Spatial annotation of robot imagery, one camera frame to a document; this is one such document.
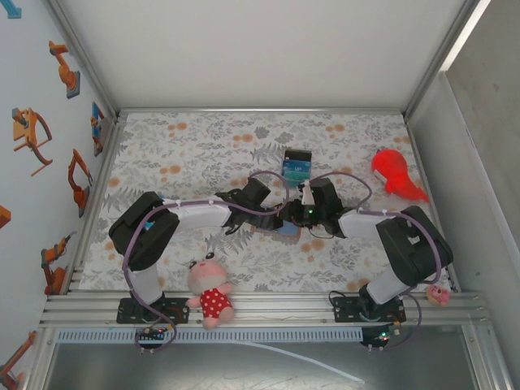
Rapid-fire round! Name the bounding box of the orange claw crane wall sticker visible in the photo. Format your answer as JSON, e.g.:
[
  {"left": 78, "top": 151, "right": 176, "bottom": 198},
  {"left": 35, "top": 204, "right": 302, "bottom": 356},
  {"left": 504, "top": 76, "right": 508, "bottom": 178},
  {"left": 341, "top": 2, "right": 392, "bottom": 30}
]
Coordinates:
[{"left": 11, "top": 107, "right": 54, "bottom": 178}]

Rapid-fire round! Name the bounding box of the round black circuit board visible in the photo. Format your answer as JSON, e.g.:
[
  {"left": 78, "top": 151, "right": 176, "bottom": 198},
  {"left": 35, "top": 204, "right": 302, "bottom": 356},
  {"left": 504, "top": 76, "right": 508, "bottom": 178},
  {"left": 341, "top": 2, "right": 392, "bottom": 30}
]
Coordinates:
[
  {"left": 360, "top": 323, "right": 401, "bottom": 350},
  {"left": 136, "top": 327, "right": 170, "bottom": 350}
]

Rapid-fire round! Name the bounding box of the floral table cloth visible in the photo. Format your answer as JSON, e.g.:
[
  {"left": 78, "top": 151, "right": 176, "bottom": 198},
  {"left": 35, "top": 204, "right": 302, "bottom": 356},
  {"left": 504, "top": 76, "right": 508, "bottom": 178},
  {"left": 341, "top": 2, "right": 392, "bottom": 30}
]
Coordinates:
[{"left": 80, "top": 111, "right": 453, "bottom": 294}]

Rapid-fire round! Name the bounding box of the blue orange gantry wall sticker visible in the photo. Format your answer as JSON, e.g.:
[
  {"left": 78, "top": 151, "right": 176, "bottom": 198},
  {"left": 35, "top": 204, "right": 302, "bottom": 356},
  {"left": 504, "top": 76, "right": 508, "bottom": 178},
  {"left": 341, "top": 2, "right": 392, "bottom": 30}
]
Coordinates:
[{"left": 89, "top": 101, "right": 108, "bottom": 158}]

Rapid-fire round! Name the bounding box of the small pink bear toy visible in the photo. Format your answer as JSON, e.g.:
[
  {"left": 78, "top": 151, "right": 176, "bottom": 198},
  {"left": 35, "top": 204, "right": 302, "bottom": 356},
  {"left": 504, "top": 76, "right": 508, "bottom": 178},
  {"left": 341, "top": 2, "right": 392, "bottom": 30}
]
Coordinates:
[{"left": 425, "top": 284, "right": 452, "bottom": 307}]

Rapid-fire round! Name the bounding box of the thin black wire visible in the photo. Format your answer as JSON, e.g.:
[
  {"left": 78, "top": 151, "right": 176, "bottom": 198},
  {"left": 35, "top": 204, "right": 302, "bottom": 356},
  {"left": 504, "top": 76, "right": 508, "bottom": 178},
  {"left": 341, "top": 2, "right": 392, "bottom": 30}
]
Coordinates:
[{"left": 327, "top": 288, "right": 362, "bottom": 310}]

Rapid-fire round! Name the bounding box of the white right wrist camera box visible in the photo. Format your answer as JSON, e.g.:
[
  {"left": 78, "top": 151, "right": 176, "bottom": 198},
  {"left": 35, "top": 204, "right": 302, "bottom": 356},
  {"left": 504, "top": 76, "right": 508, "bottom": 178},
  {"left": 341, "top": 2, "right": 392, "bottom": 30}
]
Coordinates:
[{"left": 297, "top": 182, "right": 316, "bottom": 206}]

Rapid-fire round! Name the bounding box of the white slotted cable duct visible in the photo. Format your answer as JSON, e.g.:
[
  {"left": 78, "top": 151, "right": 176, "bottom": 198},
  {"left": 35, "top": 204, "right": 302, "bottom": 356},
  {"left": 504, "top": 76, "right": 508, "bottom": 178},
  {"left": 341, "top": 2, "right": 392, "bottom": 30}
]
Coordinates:
[{"left": 54, "top": 327, "right": 365, "bottom": 343}]

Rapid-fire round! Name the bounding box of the pink plush pig dotted dress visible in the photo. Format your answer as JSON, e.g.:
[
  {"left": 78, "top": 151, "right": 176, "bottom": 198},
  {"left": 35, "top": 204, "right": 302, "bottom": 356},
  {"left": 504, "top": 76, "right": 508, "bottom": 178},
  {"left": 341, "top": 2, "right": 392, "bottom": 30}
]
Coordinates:
[{"left": 185, "top": 250, "right": 236, "bottom": 331}]

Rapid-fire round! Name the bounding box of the blue machine wall sticker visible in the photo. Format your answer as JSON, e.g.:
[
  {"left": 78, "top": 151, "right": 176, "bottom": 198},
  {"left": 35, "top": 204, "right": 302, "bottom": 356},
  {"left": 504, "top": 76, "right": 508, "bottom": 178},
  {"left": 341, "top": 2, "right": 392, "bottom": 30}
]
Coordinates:
[{"left": 0, "top": 0, "right": 24, "bottom": 20}]

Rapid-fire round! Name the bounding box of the white plastic tube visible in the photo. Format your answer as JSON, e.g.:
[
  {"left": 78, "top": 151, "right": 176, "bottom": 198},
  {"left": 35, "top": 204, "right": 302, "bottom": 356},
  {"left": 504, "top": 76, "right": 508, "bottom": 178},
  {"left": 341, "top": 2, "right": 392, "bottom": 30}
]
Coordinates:
[{"left": 239, "top": 340, "right": 366, "bottom": 385}]

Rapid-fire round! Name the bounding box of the wide aluminium base rail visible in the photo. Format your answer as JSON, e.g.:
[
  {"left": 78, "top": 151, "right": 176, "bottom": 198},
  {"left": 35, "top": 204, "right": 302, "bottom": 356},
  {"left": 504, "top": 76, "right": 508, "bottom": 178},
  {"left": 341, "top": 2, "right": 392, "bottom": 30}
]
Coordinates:
[{"left": 39, "top": 288, "right": 492, "bottom": 326}]

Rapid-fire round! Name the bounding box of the aluminium frame rail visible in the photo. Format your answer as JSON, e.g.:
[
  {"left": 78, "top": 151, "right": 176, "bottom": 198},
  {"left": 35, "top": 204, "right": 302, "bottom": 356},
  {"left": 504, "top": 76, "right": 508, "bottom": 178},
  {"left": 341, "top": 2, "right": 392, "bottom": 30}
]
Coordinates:
[
  {"left": 116, "top": 106, "right": 409, "bottom": 119},
  {"left": 64, "top": 115, "right": 128, "bottom": 294}
]

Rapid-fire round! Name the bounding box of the aluminium frame post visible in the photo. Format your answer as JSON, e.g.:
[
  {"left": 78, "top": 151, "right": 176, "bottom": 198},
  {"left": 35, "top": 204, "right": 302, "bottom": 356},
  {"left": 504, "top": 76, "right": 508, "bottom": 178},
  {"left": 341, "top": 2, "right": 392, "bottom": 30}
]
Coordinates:
[
  {"left": 401, "top": 0, "right": 495, "bottom": 121},
  {"left": 42, "top": 0, "right": 123, "bottom": 121}
]

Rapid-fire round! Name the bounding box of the blue card box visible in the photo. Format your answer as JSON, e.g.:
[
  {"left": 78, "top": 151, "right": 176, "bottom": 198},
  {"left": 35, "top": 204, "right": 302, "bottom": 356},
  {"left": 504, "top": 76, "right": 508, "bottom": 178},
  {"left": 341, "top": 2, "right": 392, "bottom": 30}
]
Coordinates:
[{"left": 282, "top": 149, "right": 313, "bottom": 183}]

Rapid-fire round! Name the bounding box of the red plastic toy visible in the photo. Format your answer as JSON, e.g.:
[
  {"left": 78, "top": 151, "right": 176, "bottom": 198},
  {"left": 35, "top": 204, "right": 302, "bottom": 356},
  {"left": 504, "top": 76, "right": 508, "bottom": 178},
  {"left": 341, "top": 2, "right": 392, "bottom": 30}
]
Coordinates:
[{"left": 370, "top": 149, "right": 431, "bottom": 203}]

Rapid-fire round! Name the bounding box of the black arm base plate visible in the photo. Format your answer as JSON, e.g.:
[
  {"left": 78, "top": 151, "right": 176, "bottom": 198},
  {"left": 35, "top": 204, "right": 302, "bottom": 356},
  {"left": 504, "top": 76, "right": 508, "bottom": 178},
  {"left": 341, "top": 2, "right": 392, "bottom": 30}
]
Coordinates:
[
  {"left": 332, "top": 295, "right": 407, "bottom": 324},
  {"left": 116, "top": 296, "right": 191, "bottom": 325}
]

